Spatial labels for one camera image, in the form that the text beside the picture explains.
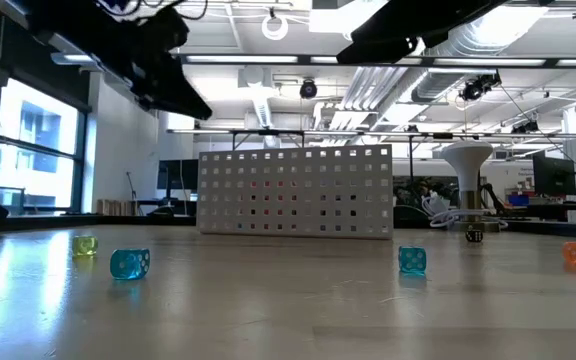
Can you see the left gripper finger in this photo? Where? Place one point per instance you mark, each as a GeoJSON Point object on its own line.
{"type": "Point", "coordinates": [173, 90]}

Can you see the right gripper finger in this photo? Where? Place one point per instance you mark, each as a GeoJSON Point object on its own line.
{"type": "Point", "coordinates": [398, 22]}
{"type": "Point", "coordinates": [378, 52]}

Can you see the small blue translucent die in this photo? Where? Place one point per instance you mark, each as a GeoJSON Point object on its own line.
{"type": "Point", "coordinates": [129, 264]}
{"type": "Point", "coordinates": [412, 260]}

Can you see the small yellow translucent die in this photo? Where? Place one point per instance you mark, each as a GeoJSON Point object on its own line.
{"type": "Point", "coordinates": [84, 246]}

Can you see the white perforated basket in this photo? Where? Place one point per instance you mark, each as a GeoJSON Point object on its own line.
{"type": "Point", "coordinates": [293, 235]}

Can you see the small black die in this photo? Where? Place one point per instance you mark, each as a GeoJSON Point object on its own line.
{"type": "Point", "coordinates": [474, 236]}

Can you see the long light bar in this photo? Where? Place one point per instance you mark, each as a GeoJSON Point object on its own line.
{"type": "Point", "coordinates": [243, 59]}

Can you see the black computer monitor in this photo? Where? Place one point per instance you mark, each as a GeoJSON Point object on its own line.
{"type": "Point", "coordinates": [178, 175]}
{"type": "Point", "coordinates": [553, 175]}

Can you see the large office window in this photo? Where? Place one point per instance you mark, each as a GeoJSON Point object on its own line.
{"type": "Point", "coordinates": [38, 125]}

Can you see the row of wooden blocks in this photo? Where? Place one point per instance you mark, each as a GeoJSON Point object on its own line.
{"type": "Point", "coordinates": [118, 207]}

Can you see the white mushroom table lamp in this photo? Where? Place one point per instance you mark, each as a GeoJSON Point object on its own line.
{"type": "Point", "coordinates": [468, 160]}

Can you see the silver ventilation duct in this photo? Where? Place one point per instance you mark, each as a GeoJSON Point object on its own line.
{"type": "Point", "coordinates": [493, 35]}

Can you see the black ceiling camera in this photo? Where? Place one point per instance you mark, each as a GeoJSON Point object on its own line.
{"type": "Point", "coordinates": [308, 90]}
{"type": "Point", "coordinates": [530, 127]}
{"type": "Point", "coordinates": [473, 91]}

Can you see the black overhead rail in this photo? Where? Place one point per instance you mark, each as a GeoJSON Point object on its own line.
{"type": "Point", "coordinates": [268, 132]}

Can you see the black aluminium table frame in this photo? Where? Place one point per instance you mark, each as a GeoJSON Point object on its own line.
{"type": "Point", "coordinates": [43, 222]}

